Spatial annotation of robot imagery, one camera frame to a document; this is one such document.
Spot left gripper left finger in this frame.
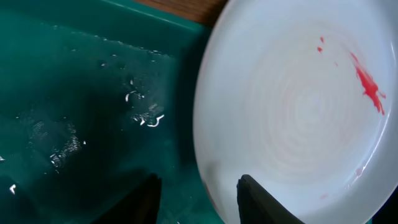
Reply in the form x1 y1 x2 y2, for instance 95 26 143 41
91 174 162 224

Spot teal plastic serving tray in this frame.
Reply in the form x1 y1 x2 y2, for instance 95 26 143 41
1 0 221 223

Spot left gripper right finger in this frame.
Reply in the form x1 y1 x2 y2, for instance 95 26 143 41
236 174 304 224

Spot light blue plate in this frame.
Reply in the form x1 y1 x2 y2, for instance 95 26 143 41
193 0 397 223

